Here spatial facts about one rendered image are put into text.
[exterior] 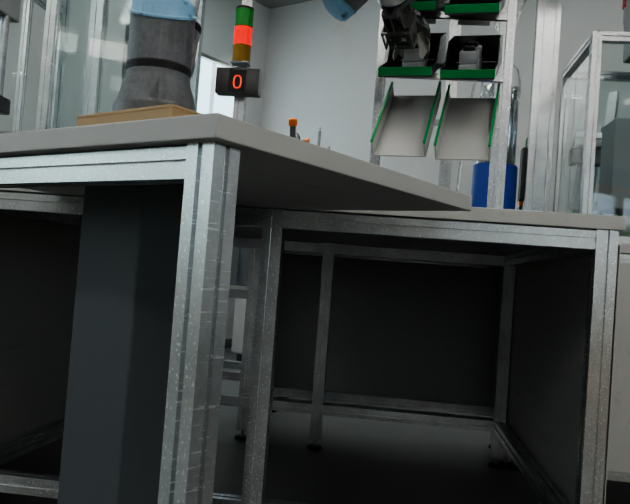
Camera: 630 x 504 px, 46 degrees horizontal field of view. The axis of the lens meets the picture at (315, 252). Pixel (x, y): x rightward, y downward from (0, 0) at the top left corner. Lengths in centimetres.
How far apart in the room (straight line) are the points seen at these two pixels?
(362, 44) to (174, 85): 528
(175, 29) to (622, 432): 176
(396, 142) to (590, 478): 87
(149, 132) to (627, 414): 187
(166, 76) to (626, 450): 177
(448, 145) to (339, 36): 495
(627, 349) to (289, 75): 506
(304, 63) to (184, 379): 611
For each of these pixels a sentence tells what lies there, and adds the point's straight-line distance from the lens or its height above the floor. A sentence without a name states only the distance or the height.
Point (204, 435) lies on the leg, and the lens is 90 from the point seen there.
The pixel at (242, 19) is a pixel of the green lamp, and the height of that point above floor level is 137.
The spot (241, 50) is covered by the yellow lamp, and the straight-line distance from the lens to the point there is 210.
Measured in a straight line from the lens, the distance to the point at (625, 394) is 246.
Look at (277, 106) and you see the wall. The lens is 697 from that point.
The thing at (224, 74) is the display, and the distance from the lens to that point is 209.
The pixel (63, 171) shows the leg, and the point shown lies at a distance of 109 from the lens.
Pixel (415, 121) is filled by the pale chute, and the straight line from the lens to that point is 191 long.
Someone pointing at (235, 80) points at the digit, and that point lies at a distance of 208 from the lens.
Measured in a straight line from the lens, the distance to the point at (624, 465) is 249.
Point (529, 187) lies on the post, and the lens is 300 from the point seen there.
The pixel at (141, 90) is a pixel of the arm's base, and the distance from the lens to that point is 134.
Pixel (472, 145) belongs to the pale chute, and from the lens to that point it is 184.
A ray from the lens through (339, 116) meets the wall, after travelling 652.
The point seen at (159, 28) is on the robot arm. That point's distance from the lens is 138.
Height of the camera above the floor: 68
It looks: 2 degrees up
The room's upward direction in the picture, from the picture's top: 4 degrees clockwise
